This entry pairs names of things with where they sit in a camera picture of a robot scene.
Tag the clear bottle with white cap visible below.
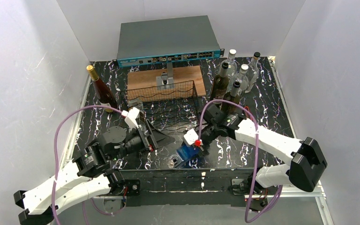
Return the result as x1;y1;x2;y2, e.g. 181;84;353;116
220;49;237;77

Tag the wooden board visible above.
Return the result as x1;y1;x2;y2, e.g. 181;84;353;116
127;66;206;96

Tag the grey network switch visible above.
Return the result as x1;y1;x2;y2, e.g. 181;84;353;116
115;15;224;67

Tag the black wire wine rack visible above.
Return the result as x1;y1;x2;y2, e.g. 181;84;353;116
119;81;199;134

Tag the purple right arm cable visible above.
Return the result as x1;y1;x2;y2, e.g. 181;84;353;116
198;99;283;224

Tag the amber wine bottle gold cap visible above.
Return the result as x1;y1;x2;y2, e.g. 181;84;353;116
86;65;118;109

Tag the clear bottle with dark label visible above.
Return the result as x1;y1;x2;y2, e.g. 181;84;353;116
235;64;249;96

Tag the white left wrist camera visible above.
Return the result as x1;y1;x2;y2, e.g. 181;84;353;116
121;107;140;129

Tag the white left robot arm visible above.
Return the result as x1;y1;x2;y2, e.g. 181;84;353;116
14;120;175;225

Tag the clear bottle with cork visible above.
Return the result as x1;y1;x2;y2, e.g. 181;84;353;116
246;52;260;92

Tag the grey metal bracket post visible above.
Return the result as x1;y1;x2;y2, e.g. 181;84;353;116
156;62;175;90

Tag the clear embossed bottle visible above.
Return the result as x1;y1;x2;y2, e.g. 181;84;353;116
127;98;144;113

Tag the dark green wine bottle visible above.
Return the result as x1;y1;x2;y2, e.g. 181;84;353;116
209;62;229;101

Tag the dark bottle with black cap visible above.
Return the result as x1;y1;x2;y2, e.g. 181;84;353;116
221;81;241;114

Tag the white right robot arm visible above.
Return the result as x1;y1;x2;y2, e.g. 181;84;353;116
195;100;328;192

